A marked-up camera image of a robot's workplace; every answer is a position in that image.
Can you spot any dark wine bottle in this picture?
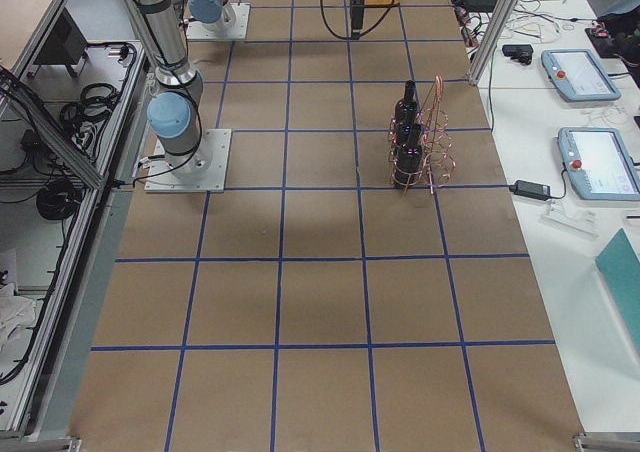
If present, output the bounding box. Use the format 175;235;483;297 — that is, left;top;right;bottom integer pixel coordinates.
393;123;423;188
392;80;417;128
394;123;419;147

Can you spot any black handheld device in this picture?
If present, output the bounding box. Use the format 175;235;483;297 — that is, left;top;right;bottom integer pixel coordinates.
501;44;534;66

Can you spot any far teach pendant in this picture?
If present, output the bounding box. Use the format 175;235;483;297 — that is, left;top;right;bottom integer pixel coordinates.
541;49;621;102

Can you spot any teach pendant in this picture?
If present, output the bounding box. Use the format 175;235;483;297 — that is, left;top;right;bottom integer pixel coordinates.
557;127;639;202
541;49;621;102

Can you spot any black power adapter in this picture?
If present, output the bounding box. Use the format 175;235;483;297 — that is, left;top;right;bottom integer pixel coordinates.
509;180;551;201

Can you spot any near teach pendant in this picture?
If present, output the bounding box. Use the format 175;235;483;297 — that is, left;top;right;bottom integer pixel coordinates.
557;127;639;202

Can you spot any clear acrylic stand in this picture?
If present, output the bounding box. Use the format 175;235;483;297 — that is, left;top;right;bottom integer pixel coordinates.
540;200;599;238

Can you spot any teal folder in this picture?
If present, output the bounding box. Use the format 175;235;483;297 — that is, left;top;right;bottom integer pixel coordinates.
596;229;639;324

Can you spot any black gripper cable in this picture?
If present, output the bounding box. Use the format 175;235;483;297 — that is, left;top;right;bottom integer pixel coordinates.
319;0;401;41

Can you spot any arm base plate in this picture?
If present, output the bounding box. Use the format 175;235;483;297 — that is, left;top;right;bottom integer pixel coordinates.
187;0;250;42
144;129;232;193

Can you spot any aluminium frame post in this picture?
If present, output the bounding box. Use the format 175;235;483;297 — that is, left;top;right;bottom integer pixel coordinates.
468;0;519;86

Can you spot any copper wire bottle basket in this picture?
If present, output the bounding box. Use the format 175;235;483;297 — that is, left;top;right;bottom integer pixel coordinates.
388;75;456;194

